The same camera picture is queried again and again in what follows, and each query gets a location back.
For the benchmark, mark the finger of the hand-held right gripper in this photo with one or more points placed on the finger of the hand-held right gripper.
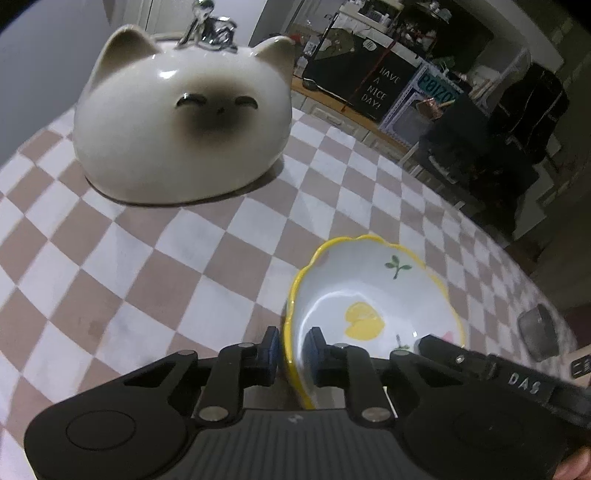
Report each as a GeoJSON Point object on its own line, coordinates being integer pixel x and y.
{"type": "Point", "coordinates": [455, 355]}

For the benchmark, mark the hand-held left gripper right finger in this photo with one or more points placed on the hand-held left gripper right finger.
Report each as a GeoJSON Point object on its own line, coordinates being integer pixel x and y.
{"type": "Point", "coordinates": [317, 355]}

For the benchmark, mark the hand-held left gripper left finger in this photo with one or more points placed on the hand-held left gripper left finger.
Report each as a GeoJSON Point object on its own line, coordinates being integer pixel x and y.
{"type": "Point", "coordinates": [272, 353]}

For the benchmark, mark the yellow-rimmed floral ceramic bowl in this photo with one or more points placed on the yellow-rimmed floral ceramic bowl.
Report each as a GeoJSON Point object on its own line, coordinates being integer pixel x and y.
{"type": "Point", "coordinates": [369, 277]}

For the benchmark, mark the person's right hand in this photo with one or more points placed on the person's right hand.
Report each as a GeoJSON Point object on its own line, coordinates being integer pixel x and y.
{"type": "Point", "coordinates": [575, 466]}

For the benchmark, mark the square stainless steel container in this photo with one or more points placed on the square stainless steel container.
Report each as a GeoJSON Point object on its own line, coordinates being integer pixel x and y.
{"type": "Point", "coordinates": [540, 332]}

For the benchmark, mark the brown white checkered tablecloth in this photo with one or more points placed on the brown white checkered tablecloth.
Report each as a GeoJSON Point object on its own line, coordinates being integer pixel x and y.
{"type": "Point", "coordinates": [161, 277]}

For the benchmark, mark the black chair with clothes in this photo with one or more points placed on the black chair with clothes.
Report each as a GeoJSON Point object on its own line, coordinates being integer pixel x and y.
{"type": "Point", "coordinates": [471, 157]}

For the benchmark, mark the cream cat-shaped ceramic bowl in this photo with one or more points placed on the cream cat-shaped ceramic bowl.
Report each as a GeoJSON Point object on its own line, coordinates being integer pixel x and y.
{"type": "Point", "coordinates": [184, 138]}

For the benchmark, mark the white perforated rack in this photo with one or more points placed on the white perforated rack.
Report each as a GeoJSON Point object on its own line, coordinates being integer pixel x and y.
{"type": "Point", "coordinates": [406, 124]}

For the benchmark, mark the black hanging jacket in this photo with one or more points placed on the black hanging jacket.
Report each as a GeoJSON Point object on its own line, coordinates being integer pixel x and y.
{"type": "Point", "coordinates": [531, 110]}

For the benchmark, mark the teal number plate sign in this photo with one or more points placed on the teal number plate sign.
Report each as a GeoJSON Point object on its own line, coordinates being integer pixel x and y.
{"type": "Point", "coordinates": [438, 90]}

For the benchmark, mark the black chalkboard sign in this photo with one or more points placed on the black chalkboard sign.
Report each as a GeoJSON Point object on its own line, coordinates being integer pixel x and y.
{"type": "Point", "coordinates": [383, 87]}

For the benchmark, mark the red stick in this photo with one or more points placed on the red stick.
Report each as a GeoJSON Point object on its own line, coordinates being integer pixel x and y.
{"type": "Point", "coordinates": [369, 76]}

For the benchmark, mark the black cartoon-print cloth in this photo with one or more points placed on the black cartoon-print cloth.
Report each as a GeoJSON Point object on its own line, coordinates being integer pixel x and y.
{"type": "Point", "coordinates": [337, 55]}

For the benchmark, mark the silver metal figurine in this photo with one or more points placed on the silver metal figurine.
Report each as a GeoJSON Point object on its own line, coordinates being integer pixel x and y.
{"type": "Point", "coordinates": [207, 27]}

